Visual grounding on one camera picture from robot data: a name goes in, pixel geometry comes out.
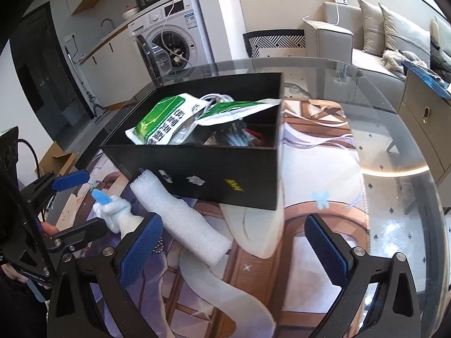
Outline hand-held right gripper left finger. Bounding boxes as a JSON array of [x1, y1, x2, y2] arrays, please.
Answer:
[[47, 212, 163, 338]]

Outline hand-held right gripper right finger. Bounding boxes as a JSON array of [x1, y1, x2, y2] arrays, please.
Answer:
[[305, 213, 420, 338]]

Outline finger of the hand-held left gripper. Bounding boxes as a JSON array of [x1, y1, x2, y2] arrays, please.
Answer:
[[49, 216, 110, 251], [21, 170, 89, 202]]

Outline white plush toy hand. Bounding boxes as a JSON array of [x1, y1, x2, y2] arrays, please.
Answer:
[[92, 189, 145, 235]]

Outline white foam roll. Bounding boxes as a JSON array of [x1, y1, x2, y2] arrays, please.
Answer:
[[130, 169, 232, 267]]

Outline black box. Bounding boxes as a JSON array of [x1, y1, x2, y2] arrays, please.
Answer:
[[100, 73, 285, 212]]

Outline green and white packet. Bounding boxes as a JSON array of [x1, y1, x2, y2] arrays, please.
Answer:
[[195, 98, 283, 126], [126, 93, 209, 146]]

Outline clear bag of white cord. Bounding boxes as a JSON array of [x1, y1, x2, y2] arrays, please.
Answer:
[[200, 93, 236, 109]]

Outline cardboard box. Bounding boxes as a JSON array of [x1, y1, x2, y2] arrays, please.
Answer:
[[38, 141, 79, 177]]

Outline floor mop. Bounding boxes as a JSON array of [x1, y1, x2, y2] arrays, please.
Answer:
[[80, 73, 107, 124]]

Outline printed cartoon desk mat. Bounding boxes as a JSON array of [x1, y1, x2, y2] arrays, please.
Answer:
[[46, 99, 371, 338]]

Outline black glass cabinet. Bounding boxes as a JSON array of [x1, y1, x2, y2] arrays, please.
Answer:
[[10, 2, 96, 142]]

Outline white kitchen counter cabinet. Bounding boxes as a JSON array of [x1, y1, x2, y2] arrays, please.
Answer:
[[67, 17, 142, 110]]

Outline beige side cabinet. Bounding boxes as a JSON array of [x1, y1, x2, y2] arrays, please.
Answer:
[[398, 61, 451, 184]]

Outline white washing machine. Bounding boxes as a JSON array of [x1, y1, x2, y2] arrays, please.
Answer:
[[128, 0, 215, 80]]

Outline grey fur garment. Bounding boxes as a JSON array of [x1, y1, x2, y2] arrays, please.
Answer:
[[382, 49, 421, 79]]

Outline grey sofa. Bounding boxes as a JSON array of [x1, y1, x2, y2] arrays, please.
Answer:
[[304, 0, 451, 82]]

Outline black patterned chair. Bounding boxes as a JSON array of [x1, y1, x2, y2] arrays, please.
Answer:
[[243, 30, 306, 59]]

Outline black jacket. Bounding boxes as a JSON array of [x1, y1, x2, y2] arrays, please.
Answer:
[[429, 35, 451, 82]]

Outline plain grey pillow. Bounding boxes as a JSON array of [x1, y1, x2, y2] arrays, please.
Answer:
[[357, 0, 385, 55]]

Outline grey pillow with seam lines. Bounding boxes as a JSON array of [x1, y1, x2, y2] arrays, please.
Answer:
[[379, 3, 432, 59]]

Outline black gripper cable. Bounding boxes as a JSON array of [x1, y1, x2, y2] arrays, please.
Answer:
[[16, 139, 40, 177]]

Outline white power cable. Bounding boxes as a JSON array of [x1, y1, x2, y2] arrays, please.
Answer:
[[155, 0, 198, 65]]

